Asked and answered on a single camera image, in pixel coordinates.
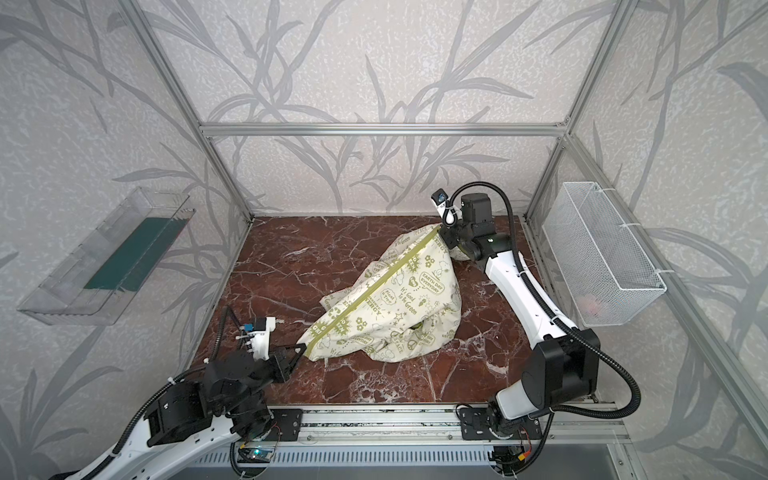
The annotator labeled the white green printed jacket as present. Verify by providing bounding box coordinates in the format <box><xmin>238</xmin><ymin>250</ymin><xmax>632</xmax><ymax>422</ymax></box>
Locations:
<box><xmin>299</xmin><ymin>224</ymin><xmax>468</xmax><ymax>363</ymax></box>

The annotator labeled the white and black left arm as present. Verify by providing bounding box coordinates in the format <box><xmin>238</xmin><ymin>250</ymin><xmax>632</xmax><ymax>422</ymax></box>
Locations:
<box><xmin>62</xmin><ymin>344</ymin><xmax>306</xmax><ymax>479</ymax></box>

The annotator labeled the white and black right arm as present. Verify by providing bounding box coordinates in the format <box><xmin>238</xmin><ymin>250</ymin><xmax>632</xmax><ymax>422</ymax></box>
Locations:
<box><xmin>431</xmin><ymin>189</ymin><xmax>600</xmax><ymax>427</ymax></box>

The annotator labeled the green circuit board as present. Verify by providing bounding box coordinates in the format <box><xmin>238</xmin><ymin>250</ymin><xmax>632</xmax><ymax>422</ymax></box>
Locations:
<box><xmin>236</xmin><ymin>444</ymin><xmax>275</xmax><ymax>464</ymax></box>

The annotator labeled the pink object in basket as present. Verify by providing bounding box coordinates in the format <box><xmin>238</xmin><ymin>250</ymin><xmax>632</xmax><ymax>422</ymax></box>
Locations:
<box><xmin>576</xmin><ymin>294</ymin><xmax>605</xmax><ymax>319</ymax></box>

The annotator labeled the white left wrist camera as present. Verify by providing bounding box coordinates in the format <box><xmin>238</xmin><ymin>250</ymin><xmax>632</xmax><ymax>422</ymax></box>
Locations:
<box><xmin>237</xmin><ymin>317</ymin><xmax>277</xmax><ymax>360</ymax></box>

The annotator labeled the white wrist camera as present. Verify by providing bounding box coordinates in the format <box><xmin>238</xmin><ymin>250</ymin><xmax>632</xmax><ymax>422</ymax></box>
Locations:
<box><xmin>237</xmin><ymin>317</ymin><xmax>277</xmax><ymax>360</ymax></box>
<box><xmin>431</xmin><ymin>188</ymin><xmax>459</xmax><ymax>226</ymax></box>

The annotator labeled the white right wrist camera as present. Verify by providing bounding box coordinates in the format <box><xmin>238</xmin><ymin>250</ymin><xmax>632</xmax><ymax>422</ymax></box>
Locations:
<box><xmin>431</xmin><ymin>188</ymin><xmax>459</xmax><ymax>226</ymax></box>

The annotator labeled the white wire mesh basket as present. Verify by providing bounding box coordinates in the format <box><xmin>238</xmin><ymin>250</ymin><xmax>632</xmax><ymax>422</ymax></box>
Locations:
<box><xmin>543</xmin><ymin>182</ymin><xmax>667</xmax><ymax>328</ymax></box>

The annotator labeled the black corrugated left cable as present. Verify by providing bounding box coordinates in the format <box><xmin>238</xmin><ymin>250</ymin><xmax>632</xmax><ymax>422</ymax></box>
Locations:
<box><xmin>77</xmin><ymin>307</ymin><xmax>244</xmax><ymax>480</ymax></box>

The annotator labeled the black corrugated cable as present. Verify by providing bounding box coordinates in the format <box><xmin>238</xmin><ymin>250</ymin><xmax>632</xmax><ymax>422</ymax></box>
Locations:
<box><xmin>77</xmin><ymin>307</ymin><xmax>244</xmax><ymax>480</ymax></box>
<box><xmin>446</xmin><ymin>181</ymin><xmax>642</xmax><ymax>420</ymax></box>

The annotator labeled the black corrugated right cable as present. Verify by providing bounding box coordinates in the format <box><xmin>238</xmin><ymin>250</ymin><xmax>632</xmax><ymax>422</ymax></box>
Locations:
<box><xmin>446</xmin><ymin>181</ymin><xmax>642</xmax><ymax>420</ymax></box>

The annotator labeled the clear plastic wall tray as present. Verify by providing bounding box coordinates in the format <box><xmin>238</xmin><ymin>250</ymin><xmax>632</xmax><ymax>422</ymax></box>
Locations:
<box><xmin>17</xmin><ymin>187</ymin><xmax>195</xmax><ymax>326</ymax></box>

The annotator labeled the right wired connector board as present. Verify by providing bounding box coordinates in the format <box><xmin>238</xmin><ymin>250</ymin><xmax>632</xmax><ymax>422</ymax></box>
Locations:
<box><xmin>489</xmin><ymin>446</ymin><xmax>538</xmax><ymax>476</ymax></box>

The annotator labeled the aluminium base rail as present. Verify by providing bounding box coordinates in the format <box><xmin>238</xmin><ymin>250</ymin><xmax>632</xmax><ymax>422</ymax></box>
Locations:
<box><xmin>179</xmin><ymin>403</ymin><xmax>631</xmax><ymax>469</ymax></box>

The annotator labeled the aluminium enclosure frame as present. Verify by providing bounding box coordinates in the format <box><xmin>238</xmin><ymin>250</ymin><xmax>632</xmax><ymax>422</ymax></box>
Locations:
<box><xmin>119</xmin><ymin>1</ymin><xmax>767</xmax><ymax>447</ymax></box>

